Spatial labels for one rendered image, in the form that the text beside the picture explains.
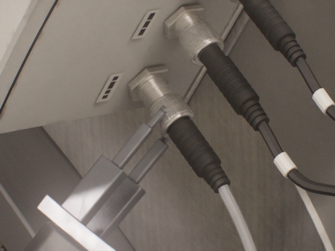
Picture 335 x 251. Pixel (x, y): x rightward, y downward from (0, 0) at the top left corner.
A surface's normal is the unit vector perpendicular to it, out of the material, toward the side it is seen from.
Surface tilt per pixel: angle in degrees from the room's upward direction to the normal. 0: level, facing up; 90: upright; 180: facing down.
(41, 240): 56
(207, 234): 90
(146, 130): 62
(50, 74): 133
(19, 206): 40
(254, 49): 90
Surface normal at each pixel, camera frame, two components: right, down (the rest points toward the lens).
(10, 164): 0.34, -0.75
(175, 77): 0.51, 0.73
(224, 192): -0.14, -0.29
